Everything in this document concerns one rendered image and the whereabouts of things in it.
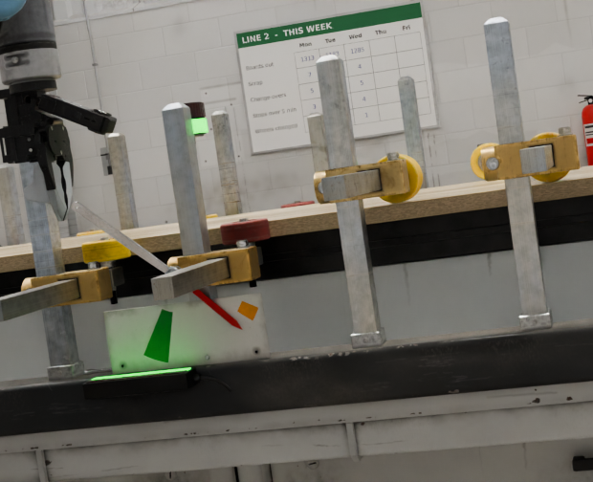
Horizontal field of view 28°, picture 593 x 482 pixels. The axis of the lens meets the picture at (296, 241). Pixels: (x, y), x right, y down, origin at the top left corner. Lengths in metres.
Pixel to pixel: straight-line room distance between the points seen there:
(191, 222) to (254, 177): 7.30
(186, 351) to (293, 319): 0.25
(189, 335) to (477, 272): 0.48
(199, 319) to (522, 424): 0.51
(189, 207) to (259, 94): 7.28
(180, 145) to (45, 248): 0.28
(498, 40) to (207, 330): 0.61
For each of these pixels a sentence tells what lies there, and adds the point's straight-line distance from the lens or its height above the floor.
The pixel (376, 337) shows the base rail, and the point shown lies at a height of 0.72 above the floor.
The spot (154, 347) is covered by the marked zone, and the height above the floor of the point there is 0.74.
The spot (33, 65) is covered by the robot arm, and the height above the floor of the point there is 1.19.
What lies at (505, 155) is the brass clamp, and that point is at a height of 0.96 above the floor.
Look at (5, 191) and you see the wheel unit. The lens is 3.20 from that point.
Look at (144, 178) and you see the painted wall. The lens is 9.39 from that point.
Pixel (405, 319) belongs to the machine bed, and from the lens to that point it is 2.01.
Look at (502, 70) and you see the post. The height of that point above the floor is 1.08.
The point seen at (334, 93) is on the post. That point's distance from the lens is 1.78.
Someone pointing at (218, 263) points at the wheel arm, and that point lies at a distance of 1.79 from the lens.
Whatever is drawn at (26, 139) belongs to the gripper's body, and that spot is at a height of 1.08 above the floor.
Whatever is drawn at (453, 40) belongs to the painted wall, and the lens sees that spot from 8.93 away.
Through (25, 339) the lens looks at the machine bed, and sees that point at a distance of 2.23.
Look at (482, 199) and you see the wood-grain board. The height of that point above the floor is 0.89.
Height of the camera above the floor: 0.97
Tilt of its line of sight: 3 degrees down
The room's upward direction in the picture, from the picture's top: 8 degrees counter-clockwise
